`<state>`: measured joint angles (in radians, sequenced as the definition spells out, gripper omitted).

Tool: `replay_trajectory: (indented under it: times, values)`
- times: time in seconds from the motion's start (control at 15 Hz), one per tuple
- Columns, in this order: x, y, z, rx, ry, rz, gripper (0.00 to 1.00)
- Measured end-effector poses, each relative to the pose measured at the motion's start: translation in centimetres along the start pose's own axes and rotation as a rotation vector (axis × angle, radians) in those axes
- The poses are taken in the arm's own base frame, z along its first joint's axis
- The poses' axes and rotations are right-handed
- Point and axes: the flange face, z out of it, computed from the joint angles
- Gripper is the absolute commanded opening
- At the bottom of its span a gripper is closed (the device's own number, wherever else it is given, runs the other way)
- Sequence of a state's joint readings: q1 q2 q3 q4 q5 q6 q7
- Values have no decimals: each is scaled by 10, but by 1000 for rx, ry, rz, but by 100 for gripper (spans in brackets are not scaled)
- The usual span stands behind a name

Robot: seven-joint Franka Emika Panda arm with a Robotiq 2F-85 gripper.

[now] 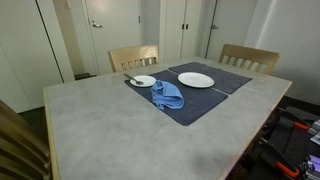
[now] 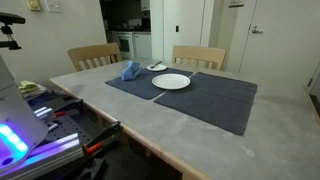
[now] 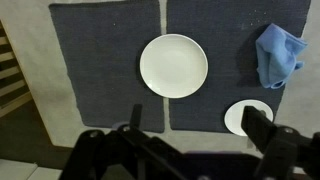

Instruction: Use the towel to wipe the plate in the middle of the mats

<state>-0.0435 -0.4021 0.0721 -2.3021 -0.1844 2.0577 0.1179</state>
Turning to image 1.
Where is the silver metal spoon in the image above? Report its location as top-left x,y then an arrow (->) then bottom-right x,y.
123,72 -> 145,86

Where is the silver aluminium extrusion rail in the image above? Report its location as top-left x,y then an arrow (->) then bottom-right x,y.
299,154 -> 320,180
306,119 -> 320,146

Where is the small white round plate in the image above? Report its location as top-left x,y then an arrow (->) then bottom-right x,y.
129,74 -> 157,88

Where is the black clamp with orange handle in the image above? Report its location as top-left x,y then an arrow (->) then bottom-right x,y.
274,108 -> 312,132
258,136 -> 301,179

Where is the blue microfibre towel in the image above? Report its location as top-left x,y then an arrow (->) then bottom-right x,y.
150,79 -> 185,111

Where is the white closet door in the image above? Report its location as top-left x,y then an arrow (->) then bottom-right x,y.
163,0 -> 185,63
182,0 -> 204,59

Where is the light wooden slatted chair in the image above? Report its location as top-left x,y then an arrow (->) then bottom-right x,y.
218,43 -> 281,76
0,99 -> 53,180
107,44 -> 160,74

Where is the large white round plate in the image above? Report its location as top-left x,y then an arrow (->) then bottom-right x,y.
177,71 -> 215,89

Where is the dark blue woven placemat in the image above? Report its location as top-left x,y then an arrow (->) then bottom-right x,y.
168,61 -> 253,95
124,69 -> 229,127

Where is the white door with lever handle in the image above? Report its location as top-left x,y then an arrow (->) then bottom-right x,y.
204,0 -> 259,62
81,0 -> 142,76

